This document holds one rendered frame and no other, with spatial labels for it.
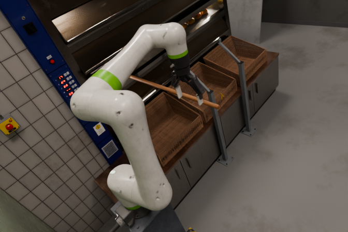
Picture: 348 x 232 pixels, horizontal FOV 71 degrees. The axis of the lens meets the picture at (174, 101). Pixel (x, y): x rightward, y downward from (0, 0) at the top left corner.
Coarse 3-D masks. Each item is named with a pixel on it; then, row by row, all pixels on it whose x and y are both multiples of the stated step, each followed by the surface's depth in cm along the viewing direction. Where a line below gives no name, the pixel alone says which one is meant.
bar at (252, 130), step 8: (216, 40) 231; (208, 48) 225; (224, 48) 234; (232, 56) 234; (240, 64) 231; (192, 72) 212; (240, 72) 238; (168, 80) 201; (240, 80) 244; (208, 96) 213; (248, 104) 263; (216, 112) 224; (248, 112) 269; (216, 120) 228; (248, 120) 275; (216, 128) 237; (248, 128) 284; (256, 128) 288; (224, 144) 252; (224, 152) 256; (224, 160) 266; (232, 160) 263
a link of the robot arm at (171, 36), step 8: (160, 24) 104; (168, 24) 100; (176, 24) 100; (160, 32) 101; (168, 32) 99; (176, 32) 99; (184, 32) 101; (160, 40) 102; (168, 40) 100; (176, 40) 100; (184, 40) 103; (168, 48) 103; (176, 48) 102; (184, 48) 104; (168, 56) 108; (176, 56) 105
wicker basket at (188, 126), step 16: (160, 96) 246; (160, 112) 248; (176, 112) 254; (192, 112) 230; (160, 128) 246; (176, 128) 240; (192, 128) 221; (160, 144) 229; (176, 144) 213; (160, 160) 203
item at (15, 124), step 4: (4, 116) 157; (8, 116) 155; (0, 120) 154; (4, 120) 153; (8, 120) 154; (12, 120) 156; (0, 124) 152; (4, 124) 153; (12, 124) 156; (16, 124) 158; (0, 128) 152; (4, 128) 154; (16, 128) 159; (4, 132) 154; (8, 132) 156
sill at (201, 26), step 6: (216, 12) 283; (222, 12) 284; (210, 18) 275; (216, 18) 280; (204, 24) 268; (192, 30) 263; (198, 30) 264; (186, 36) 255; (192, 36) 260; (162, 54) 238; (150, 60) 235; (156, 60) 235; (144, 66) 229; (150, 66) 232; (132, 72) 226; (138, 72) 224; (126, 84) 218
